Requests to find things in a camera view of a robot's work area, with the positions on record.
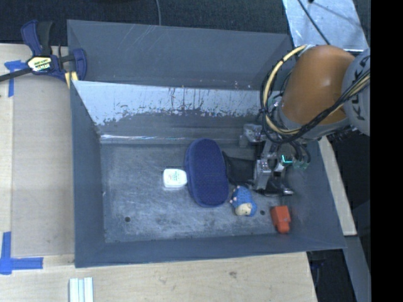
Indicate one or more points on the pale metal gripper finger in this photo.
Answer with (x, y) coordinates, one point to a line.
(264, 168)
(260, 183)

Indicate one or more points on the blue and tan toy animal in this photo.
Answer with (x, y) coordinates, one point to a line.
(244, 201)

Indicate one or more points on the black angular object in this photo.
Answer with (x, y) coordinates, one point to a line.
(239, 168)

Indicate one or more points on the red-orange block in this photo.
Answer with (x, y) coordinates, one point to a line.
(281, 219)

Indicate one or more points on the navy blue oval sponge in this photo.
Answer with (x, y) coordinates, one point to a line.
(206, 171)

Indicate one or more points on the white rounded square box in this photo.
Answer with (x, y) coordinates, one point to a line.
(174, 178)

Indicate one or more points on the grey metal bin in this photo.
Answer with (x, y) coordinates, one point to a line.
(151, 200)

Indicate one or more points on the pale wood flat board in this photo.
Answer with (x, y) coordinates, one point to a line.
(41, 168)

